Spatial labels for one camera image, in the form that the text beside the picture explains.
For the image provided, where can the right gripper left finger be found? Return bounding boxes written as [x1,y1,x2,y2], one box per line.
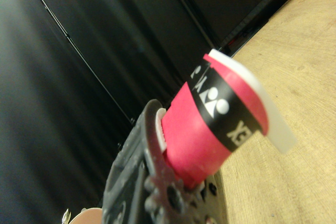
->
[106,113,150,183]

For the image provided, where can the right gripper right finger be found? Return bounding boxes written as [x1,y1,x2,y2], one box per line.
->
[143,99,196,224]

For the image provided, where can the white scoop with red handle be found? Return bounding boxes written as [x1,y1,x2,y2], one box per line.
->
[160,48,299,190]

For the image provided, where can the black curtain stand pole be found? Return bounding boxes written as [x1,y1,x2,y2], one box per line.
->
[22,0,136,125]
[162,0,221,49]

